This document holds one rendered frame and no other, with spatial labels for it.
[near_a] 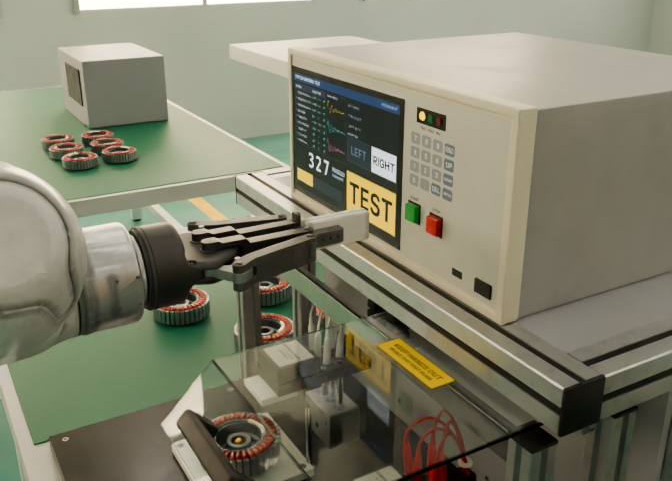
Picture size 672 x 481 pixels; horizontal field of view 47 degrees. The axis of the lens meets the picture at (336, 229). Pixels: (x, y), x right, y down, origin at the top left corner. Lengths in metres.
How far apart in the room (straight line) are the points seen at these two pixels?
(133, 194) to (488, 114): 1.74
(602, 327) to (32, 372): 1.00
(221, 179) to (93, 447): 1.37
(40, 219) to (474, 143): 0.41
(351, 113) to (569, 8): 6.85
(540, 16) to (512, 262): 6.78
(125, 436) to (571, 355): 0.71
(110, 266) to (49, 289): 0.20
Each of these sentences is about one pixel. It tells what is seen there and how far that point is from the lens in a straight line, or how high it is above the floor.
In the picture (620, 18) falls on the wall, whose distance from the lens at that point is 8.24.
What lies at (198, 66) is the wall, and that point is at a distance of 5.71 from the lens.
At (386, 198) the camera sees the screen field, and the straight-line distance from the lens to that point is 0.85.
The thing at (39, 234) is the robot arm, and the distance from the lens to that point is 0.45.
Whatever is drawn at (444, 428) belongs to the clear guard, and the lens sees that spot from 0.68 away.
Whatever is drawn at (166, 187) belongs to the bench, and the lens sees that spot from 2.36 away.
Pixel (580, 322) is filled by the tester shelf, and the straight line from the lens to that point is 0.76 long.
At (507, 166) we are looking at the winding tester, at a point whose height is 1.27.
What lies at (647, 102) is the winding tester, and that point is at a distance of 0.79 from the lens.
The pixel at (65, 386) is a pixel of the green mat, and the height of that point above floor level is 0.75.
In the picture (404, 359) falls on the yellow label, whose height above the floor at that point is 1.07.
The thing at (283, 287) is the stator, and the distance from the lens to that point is 1.57.
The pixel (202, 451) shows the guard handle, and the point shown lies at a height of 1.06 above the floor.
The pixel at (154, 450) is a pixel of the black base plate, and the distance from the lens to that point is 1.17.
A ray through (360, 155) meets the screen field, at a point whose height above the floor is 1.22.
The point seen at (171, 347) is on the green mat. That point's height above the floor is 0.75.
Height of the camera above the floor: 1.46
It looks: 21 degrees down
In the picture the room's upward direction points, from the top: straight up
